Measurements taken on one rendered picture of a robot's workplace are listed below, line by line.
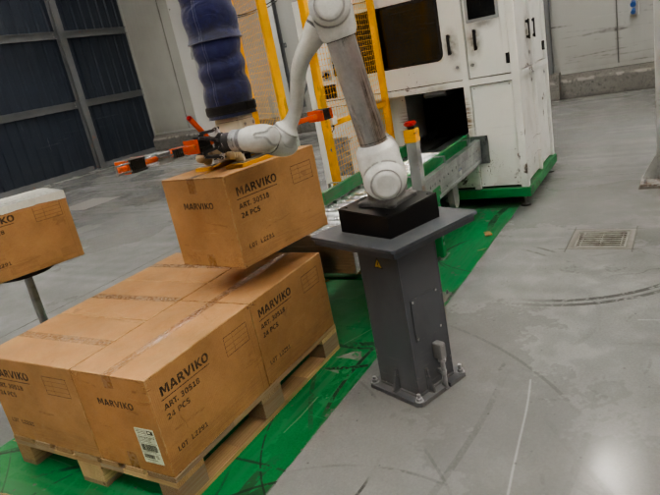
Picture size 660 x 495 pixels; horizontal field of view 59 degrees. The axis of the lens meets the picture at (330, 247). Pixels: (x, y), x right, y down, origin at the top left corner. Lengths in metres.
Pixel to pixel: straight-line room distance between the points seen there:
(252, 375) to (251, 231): 0.61
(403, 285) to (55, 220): 2.16
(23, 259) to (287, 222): 1.66
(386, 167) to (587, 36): 9.40
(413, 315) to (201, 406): 0.91
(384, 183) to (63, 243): 2.23
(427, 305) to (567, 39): 9.19
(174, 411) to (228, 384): 0.29
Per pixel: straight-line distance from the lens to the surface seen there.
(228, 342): 2.39
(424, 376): 2.58
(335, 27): 2.03
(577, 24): 11.31
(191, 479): 2.36
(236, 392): 2.47
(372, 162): 2.08
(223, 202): 2.44
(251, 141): 2.28
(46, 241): 3.73
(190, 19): 2.65
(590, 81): 11.20
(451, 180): 4.27
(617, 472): 2.24
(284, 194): 2.66
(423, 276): 2.44
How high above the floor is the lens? 1.43
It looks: 18 degrees down
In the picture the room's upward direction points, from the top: 11 degrees counter-clockwise
